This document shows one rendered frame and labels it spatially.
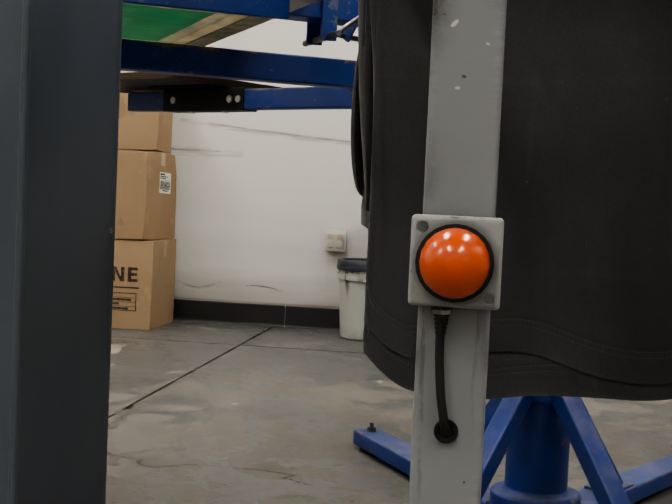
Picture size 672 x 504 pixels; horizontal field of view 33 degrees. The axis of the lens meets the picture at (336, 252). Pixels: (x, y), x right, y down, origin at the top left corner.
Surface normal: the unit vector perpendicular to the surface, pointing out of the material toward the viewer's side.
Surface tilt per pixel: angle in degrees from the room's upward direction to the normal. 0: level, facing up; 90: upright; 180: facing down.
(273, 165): 90
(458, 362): 90
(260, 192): 90
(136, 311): 90
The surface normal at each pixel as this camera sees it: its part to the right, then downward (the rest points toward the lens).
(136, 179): -0.20, 0.04
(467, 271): 0.34, 0.23
